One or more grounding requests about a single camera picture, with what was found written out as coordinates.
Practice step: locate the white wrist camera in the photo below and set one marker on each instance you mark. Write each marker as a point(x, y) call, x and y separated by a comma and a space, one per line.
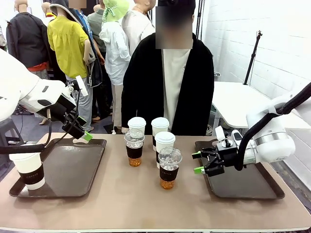
point(82, 86)
point(219, 133)

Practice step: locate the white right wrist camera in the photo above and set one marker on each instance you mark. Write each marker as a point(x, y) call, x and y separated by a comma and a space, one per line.
point(219, 133)

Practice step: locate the person's right hand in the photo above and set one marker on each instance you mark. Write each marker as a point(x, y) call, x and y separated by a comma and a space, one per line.
point(124, 130)

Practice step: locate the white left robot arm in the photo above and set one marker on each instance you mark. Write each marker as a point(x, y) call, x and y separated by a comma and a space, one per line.
point(14, 82)

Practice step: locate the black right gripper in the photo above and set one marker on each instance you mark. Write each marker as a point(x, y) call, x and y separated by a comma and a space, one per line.
point(228, 155)

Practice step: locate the clear plastic clutter pile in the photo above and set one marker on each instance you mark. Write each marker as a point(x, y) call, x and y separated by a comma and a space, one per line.
point(217, 73)

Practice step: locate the black stool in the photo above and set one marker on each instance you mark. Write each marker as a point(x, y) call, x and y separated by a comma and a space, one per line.
point(8, 128)

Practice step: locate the person in black cardigan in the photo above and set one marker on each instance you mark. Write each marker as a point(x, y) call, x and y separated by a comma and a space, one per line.
point(145, 97)

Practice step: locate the white background table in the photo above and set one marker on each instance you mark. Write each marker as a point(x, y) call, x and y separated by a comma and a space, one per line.
point(233, 102)

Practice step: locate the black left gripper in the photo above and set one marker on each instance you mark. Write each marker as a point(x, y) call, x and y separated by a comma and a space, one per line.
point(62, 106)

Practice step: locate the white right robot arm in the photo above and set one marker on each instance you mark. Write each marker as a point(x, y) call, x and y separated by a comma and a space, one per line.
point(274, 143)

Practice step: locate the white paper coffee cup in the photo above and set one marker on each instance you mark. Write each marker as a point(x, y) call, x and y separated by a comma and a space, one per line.
point(28, 167)
point(164, 142)
point(160, 125)
point(136, 122)

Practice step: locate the dark brown serving tray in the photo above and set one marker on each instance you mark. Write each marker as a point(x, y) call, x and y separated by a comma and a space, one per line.
point(243, 184)
point(70, 167)

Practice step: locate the mannequin in olive shirt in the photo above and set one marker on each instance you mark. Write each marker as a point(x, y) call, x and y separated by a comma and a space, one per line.
point(97, 26)

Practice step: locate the mannequin in black jacket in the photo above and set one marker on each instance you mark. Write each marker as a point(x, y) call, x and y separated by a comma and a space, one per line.
point(26, 41)

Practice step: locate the green bucket hat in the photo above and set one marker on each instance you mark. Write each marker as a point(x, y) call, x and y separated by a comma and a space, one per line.
point(116, 9)

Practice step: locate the mannequin with red yellow collar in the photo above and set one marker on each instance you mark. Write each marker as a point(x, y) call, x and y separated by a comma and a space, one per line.
point(48, 14)

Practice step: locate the mannequin in beige shirt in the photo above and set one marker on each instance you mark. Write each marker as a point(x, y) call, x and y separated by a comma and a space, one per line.
point(137, 26)

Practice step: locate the person in blue shirt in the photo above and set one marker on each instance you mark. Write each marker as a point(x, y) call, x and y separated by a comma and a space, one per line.
point(96, 72)

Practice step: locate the black tripod stand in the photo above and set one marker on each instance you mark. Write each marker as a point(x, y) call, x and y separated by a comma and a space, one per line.
point(252, 58)

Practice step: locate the mannequin in yellow blouse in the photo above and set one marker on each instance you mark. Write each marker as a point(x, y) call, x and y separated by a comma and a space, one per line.
point(65, 43)

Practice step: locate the black vertical poles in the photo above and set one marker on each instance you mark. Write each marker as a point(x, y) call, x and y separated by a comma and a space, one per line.
point(199, 19)

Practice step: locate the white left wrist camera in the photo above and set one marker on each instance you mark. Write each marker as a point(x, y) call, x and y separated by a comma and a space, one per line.
point(82, 86)

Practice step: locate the clear iced coffee cup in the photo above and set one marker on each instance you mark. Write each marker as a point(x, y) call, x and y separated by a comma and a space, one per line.
point(134, 153)
point(168, 173)

